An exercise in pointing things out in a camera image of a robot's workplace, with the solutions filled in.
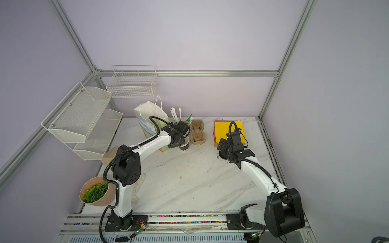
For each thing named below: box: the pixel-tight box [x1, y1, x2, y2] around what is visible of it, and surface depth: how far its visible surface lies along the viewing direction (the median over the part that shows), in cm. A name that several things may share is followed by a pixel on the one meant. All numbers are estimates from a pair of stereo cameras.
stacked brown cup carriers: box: [189, 118, 206, 145], surface depth 107 cm
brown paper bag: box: [101, 145, 119, 167], surface depth 100 cm
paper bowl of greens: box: [79, 176, 117, 207], surface depth 74 cm
